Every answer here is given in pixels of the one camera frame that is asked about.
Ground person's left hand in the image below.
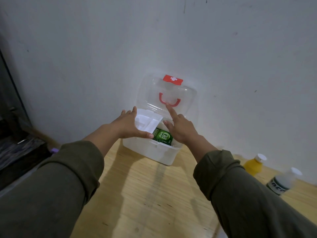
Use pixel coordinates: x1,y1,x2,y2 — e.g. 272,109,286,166
110,106,155,139

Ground person's right hand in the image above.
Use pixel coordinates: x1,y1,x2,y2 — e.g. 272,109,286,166
163,103,200,145

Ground green yellow OB herbal box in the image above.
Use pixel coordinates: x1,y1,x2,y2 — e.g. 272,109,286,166
151,127,174,146

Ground white first aid box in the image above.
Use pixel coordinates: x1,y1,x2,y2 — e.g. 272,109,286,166
123,73,198,166

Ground yellow liquid bottle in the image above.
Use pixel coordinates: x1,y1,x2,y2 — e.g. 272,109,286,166
243,153,267,177

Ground white bottle green label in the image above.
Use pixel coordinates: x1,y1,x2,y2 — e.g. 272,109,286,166
266,167,302,196

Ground person's left forearm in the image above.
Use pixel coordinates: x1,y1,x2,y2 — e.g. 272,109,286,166
0,124,119,238

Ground person's right forearm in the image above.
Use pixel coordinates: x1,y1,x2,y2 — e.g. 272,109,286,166
187,135,317,238

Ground light wooden table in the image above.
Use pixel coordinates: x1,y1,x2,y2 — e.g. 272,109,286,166
70,139,317,238

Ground dark wooden stairs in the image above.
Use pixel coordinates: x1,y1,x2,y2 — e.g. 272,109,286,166
0,49,54,191

